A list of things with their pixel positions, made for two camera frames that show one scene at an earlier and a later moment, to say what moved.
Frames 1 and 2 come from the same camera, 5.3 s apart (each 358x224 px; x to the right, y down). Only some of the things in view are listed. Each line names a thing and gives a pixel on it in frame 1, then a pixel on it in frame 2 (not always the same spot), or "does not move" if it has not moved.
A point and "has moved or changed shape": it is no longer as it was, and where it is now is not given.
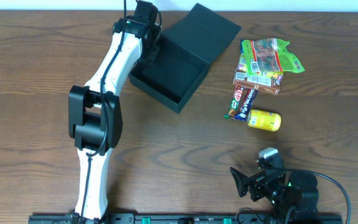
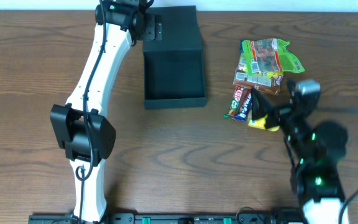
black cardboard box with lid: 182,56 has moved or changed shape
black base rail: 189,218 does not move
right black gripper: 256,184 to 282,112
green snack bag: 270,55 does not move
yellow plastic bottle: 263,119 does not move
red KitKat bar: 235,102 does not move
